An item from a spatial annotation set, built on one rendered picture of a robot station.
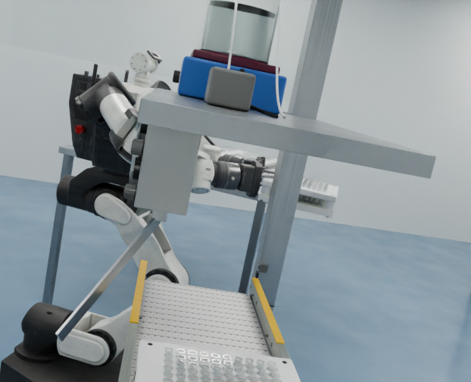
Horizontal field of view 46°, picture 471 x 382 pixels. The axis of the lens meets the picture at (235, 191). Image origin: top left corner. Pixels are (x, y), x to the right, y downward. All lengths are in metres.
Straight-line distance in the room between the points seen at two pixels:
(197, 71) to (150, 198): 0.26
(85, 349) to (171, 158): 1.22
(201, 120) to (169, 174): 0.42
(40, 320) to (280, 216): 1.20
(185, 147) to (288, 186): 0.35
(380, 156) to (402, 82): 6.13
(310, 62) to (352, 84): 5.23
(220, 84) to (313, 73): 0.48
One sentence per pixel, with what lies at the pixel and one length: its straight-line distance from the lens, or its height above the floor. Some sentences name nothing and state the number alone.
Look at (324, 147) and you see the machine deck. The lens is 0.70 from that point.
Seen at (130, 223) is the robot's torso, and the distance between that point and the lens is 1.98.
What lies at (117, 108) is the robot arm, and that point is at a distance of 1.64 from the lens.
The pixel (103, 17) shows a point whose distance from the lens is 1.37.
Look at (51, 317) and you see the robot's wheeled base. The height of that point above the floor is 0.34.
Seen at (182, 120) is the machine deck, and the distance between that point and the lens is 0.67.
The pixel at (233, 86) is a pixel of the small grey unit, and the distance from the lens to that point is 0.88.
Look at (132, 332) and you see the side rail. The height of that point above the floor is 0.87.
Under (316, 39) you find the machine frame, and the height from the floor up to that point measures 1.45.
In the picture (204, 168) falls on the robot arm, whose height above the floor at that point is 1.05.
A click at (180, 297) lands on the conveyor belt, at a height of 0.83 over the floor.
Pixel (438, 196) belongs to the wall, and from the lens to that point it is 7.35.
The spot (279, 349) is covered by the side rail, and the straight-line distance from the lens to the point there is 1.05.
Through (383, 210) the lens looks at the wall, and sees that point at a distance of 7.00.
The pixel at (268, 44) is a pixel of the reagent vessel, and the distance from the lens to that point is 1.14.
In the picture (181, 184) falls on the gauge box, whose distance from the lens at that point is 1.09.
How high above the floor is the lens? 1.30
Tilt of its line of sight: 10 degrees down
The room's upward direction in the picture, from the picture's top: 12 degrees clockwise
